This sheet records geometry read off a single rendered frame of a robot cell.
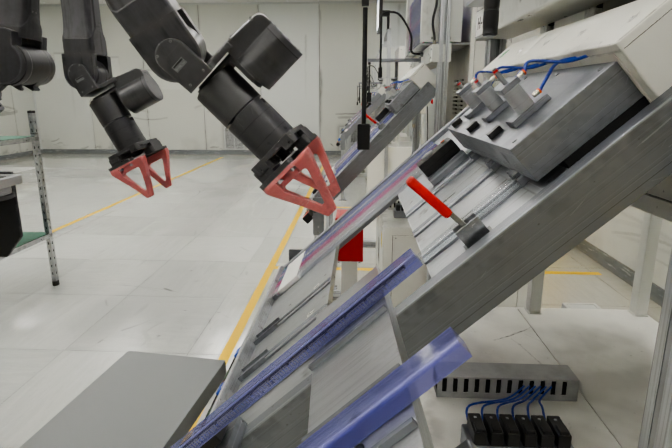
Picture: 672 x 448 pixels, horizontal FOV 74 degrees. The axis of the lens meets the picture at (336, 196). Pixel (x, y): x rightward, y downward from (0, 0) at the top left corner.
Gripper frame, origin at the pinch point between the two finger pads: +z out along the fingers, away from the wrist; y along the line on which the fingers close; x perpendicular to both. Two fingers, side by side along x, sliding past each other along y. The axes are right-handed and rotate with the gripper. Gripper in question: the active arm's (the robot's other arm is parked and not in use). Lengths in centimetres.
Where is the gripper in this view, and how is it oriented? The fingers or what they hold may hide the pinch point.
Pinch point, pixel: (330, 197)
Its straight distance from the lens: 55.6
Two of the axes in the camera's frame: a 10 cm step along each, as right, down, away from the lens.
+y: 0.6, -2.3, 9.7
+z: 7.0, 7.0, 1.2
